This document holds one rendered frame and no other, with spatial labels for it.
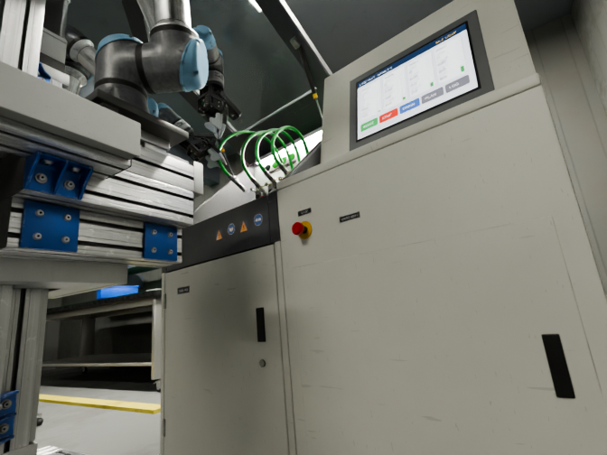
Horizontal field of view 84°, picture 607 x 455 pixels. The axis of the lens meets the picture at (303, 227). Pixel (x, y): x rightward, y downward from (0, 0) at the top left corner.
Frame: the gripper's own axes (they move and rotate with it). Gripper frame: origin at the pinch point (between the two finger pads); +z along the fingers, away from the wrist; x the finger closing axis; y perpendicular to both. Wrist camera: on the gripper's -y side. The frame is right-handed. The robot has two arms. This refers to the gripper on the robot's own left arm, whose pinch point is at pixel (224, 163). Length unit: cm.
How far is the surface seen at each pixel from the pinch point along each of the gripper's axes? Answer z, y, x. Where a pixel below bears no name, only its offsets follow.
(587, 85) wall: 138, -250, 67
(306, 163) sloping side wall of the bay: 27.6, -0.2, 30.9
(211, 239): 20.4, 31.4, 0.6
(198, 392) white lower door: 54, 68, -20
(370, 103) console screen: 30, -24, 52
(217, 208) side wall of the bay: 5.8, -2.1, -32.2
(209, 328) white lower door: 41, 53, -9
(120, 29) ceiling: -152, -91, -74
